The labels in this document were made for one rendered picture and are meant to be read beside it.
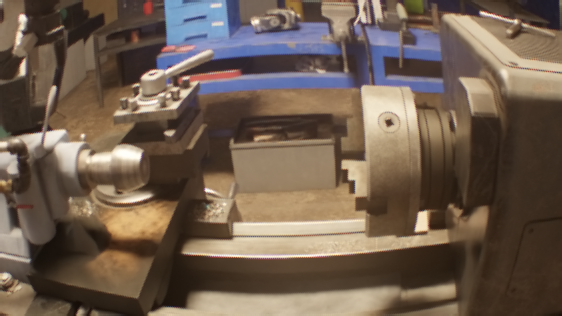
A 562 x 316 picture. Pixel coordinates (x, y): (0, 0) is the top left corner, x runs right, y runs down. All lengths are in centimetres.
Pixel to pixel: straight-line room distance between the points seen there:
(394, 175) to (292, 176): 226
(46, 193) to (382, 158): 64
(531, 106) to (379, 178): 32
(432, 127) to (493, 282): 30
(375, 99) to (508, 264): 38
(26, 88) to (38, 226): 61
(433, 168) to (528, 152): 24
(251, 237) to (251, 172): 183
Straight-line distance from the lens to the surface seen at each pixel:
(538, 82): 68
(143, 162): 98
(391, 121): 82
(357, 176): 86
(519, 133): 68
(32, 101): 156
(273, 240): 121
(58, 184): 103
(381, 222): 84
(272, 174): 304
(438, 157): 84
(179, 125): 114
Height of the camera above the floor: 150
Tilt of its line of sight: 27 degrees down
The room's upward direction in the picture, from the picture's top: 6 degrees counter-clockwise
